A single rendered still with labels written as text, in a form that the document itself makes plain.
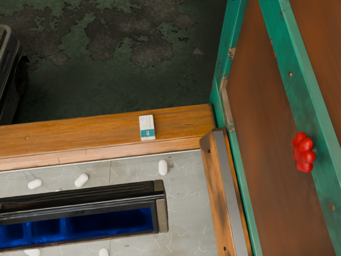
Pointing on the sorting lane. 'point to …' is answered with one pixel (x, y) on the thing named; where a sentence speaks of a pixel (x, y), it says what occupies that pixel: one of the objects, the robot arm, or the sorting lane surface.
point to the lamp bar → (82, 215)
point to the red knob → (303, 152)
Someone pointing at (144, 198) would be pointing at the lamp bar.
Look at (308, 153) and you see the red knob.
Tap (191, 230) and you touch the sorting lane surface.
